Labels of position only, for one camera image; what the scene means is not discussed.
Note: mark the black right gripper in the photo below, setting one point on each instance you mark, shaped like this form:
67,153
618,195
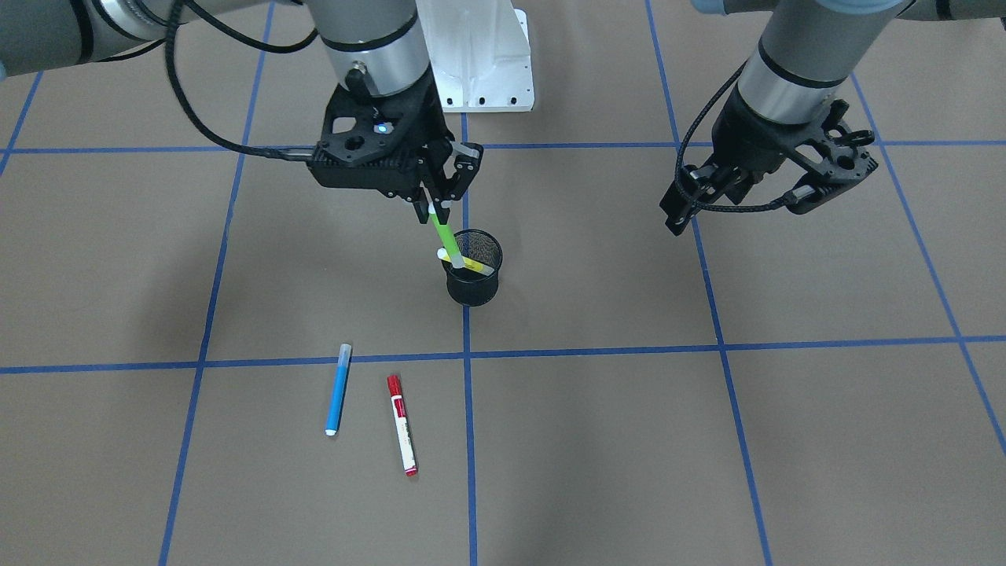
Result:
431,126

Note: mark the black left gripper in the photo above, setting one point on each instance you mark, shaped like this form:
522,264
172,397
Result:
753,135

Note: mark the yellow highlighter pen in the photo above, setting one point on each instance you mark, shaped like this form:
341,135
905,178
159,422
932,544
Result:
466,263

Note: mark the green highlighter pen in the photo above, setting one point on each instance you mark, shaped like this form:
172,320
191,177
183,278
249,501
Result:
447,237

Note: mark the blue marker pen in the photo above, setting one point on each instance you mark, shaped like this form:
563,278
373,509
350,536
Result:
339,387

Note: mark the red white marker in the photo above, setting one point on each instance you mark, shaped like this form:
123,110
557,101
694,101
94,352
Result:
405,443

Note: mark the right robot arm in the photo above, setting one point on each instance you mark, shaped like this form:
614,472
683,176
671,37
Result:
382,40

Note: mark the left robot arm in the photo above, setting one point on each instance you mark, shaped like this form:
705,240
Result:
805,53

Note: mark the black mesh pen cup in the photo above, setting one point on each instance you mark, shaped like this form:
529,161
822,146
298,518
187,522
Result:
468,288

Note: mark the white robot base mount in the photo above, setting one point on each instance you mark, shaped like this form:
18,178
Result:
480,53

